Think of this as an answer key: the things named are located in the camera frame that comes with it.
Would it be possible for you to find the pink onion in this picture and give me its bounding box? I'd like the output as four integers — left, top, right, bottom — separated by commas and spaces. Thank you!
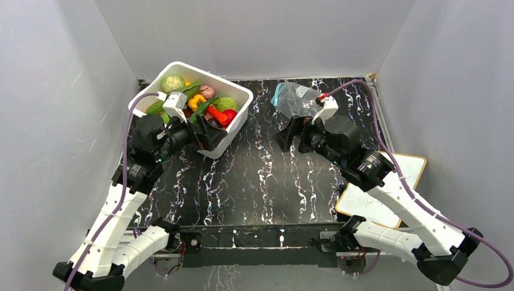
199, 85, 216, 100

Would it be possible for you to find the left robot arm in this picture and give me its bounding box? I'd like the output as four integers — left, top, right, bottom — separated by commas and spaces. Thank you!
53, 115, 227, 290

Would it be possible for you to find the long green leaf vegetable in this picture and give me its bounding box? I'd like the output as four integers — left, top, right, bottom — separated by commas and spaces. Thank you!
144, 80, 201, 114

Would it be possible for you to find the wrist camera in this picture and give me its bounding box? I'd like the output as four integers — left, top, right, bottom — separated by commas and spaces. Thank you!
312, 94, 339, 125
162, 92, 187, 120

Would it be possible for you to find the light green cabbage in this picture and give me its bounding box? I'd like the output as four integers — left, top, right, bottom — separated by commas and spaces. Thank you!
213, 97, 238, 112

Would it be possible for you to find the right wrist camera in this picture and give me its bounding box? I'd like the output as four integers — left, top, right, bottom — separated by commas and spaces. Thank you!
312, 94, 339, 125

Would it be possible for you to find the white board wooden frame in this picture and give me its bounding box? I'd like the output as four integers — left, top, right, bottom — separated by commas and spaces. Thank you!
335, 153, 427, 229

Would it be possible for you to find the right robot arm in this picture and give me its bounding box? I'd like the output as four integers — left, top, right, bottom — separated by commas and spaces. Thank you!
274, 116, 480, 286

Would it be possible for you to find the clear zip top bag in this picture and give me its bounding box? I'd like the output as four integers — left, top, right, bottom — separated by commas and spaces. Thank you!
271, 82, 322, 118

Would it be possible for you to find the yellow bell pepper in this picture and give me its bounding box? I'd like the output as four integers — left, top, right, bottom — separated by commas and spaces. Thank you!
187, 94, 206, 112

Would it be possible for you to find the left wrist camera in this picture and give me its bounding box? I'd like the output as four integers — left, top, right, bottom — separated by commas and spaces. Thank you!
162, 92, 187, 120

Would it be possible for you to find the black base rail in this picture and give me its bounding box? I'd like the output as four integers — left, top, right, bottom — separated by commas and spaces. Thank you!
154, 222, 366, 268

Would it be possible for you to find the white plastic bin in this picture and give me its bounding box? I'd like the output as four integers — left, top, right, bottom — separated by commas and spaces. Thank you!
128, 61, 253, 159

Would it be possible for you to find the green cucumber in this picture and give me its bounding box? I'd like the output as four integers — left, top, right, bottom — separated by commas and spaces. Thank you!
189, 96, 219, 124

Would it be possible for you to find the red tomato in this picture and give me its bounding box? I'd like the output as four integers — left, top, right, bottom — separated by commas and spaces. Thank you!
222, 109, 238, 127

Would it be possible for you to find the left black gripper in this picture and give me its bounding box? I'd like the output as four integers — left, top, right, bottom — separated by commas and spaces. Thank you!
155, 110, 227, 162

